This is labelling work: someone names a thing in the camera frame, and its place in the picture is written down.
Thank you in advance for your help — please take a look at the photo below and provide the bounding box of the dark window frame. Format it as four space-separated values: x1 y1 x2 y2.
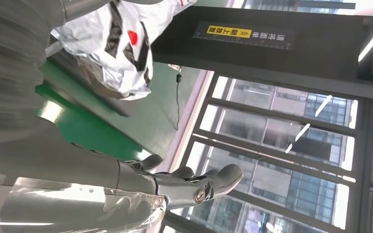
160 0 373 233

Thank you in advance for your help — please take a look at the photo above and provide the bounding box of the black inbound scanner machine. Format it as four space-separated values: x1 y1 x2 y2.
50 4 373 118

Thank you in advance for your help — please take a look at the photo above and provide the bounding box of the yellow and black scanner label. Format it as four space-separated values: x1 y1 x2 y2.
193 21 296 51

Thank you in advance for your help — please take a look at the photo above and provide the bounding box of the thin black scanner cable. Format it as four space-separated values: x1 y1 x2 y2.
173 65 183 131

